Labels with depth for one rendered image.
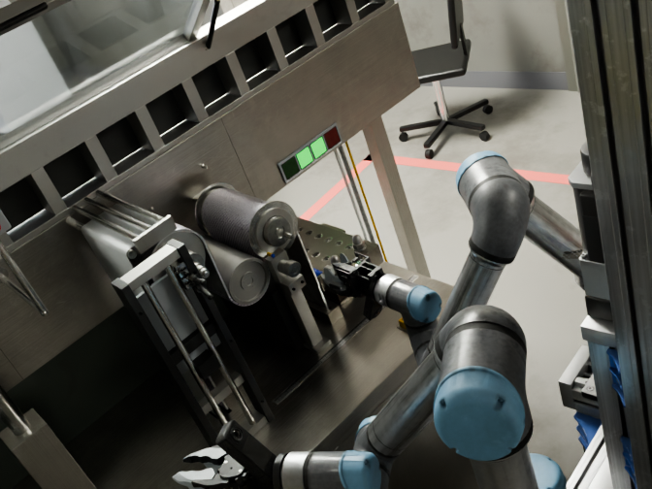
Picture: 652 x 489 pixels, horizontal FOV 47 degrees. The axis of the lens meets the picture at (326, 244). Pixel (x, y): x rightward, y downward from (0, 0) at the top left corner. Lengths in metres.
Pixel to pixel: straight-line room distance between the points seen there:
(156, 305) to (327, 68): 1.04
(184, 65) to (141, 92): 0.14
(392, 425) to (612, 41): 0.71
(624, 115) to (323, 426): 1.10
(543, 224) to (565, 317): 1.62
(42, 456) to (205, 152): 0.88
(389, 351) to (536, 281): 1.61
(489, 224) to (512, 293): 1.95
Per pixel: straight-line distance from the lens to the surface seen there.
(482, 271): 1.50
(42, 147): 1.91
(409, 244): 2.97
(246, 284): 1.87
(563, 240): 1.68
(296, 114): 2.27
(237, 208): 1.91
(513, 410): 1.00
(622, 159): 1.03
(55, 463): 1.87
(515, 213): 1.47
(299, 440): 1.81
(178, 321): 1.66
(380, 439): 1.34
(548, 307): 3.30
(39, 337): 2.03
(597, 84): 0.99
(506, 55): 5.06
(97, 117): 1.96
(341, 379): 1.90
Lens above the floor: 2.17
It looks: 32 degrees down
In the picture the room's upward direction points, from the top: 21 degrees counter-clockwise
